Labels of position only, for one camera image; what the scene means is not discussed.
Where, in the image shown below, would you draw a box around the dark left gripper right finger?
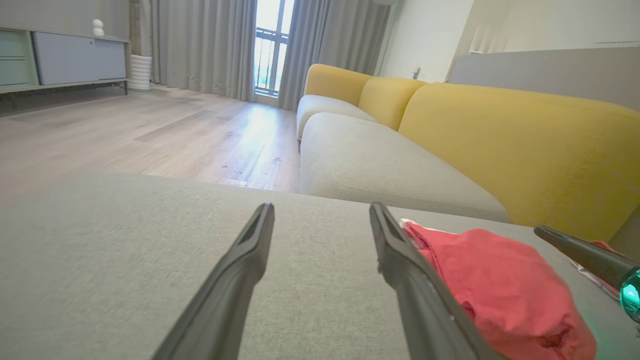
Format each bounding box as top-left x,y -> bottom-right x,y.
369,201 -> 506,360

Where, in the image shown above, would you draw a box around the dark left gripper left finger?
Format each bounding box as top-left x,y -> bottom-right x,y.
152,202 -> 276,360

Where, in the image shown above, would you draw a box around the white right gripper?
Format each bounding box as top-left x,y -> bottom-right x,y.
533,225 -> 640,323

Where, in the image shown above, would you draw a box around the red basketball jersey white sleeves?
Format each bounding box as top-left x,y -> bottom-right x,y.
400,218 -> 598,360

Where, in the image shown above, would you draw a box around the long yellow sofa back cushion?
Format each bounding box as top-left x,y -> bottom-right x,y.
398,82 -> 640,243

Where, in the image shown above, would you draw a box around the large grey sofa seat cushion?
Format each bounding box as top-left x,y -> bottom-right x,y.
299,112 -> 511,223

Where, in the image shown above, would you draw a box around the grey sofa back panel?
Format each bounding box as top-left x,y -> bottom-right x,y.
448,46 -> 640,112

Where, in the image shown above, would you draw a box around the short yellow sofa back cushion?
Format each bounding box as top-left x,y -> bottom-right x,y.
358,76 -> 428,132
304,63 -> 373,107

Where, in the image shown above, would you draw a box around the small grey sofa seat cushion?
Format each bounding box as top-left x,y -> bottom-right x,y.
296,94 -> 378,141

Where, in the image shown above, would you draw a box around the white ribbed cylinder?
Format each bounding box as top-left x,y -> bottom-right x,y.
129,54 -> 152,92

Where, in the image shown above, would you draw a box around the balcony window with railing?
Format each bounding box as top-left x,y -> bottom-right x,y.
254,0 -> 296,97

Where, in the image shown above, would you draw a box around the grey curtain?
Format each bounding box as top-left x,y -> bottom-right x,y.
150,0 -> 258,102
277,0 -> 393,112

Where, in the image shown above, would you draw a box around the grey tv cabinet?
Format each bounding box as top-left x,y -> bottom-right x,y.
0,25 -> 131,96

